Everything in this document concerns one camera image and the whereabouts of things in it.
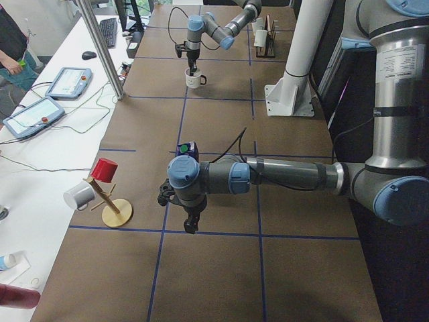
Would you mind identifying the white smiley mug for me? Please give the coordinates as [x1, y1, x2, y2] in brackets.
[184, 68, 207, 89]

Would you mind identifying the purple milk carton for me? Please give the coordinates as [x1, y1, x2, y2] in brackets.
[175, 141, 199, 162]

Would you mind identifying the red cup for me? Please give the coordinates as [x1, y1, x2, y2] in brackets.
[90, 158, 118, 183]

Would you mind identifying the grey white cup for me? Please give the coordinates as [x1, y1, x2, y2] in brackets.
[63, 181, 95, 210]

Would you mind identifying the long blue tape strip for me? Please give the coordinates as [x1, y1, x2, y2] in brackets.
[146, 87, 188, 322]

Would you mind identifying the wooden mug tree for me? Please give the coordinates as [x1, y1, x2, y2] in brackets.
[84, 176, 133, 228]

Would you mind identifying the wooden rack with items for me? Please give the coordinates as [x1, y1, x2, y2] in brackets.
[251, 14, 277, 58]

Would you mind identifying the black keyboard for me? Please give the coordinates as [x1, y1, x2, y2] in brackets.
[99, 18, 117, 48]

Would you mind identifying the brown paper table mat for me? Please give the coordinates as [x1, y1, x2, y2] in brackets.
[32, 5, 381, 321]

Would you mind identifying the black computer mouse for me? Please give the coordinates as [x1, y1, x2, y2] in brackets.
[81, 51, 97, 60]

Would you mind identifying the crossing blue tape strip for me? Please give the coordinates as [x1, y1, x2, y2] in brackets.
[68, 225, 360, 241]

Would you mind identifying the far teach pendant tablet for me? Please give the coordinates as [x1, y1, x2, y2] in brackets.
[46, 67, 93, 101]

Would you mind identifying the teach pendant tablet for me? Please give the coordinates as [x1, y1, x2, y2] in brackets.
[46, 67, 93, 101]
[3, 97, 65, 138]

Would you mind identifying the near teach pendant tablet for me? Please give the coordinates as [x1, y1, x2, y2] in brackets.
[3, 97, 65, 138]

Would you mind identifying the person in dark clothes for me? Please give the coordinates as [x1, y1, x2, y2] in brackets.
[1, 5, 38, 91]

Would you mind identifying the white blue tube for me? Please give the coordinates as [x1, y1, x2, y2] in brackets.
[0, 254, 17, 271]

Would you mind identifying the dark red bottle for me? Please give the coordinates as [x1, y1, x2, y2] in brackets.
[1, 284, 41, 309]

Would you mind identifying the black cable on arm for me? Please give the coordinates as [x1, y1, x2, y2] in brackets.
[214, 126, 322, 192]

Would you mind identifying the aluminium frame post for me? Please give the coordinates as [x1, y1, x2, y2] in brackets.
[76, 0, 124, 101]

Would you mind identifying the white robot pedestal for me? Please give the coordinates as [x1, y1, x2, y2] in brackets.
[265, 0, 333, 117]

